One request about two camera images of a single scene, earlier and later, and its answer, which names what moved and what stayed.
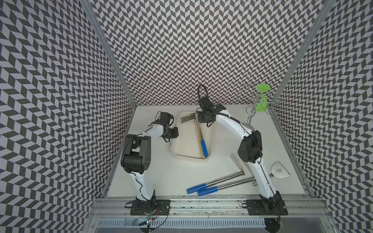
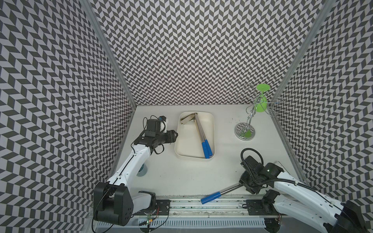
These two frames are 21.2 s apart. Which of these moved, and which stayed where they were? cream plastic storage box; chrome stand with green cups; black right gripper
Moved: black right gripper
Stayed: cream plastic storage box; chrome stand with green cups
